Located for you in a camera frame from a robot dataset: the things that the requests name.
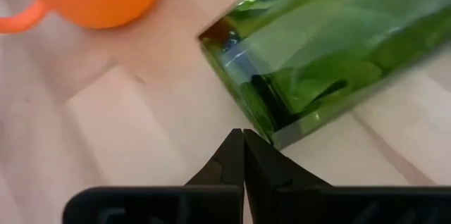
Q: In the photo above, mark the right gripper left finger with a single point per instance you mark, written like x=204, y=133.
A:
x=225, y=167

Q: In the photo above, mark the green faceted glass tumbler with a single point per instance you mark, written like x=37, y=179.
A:
x=317, y=41

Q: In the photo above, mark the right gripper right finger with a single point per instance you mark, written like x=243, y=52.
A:
x=267, y=181

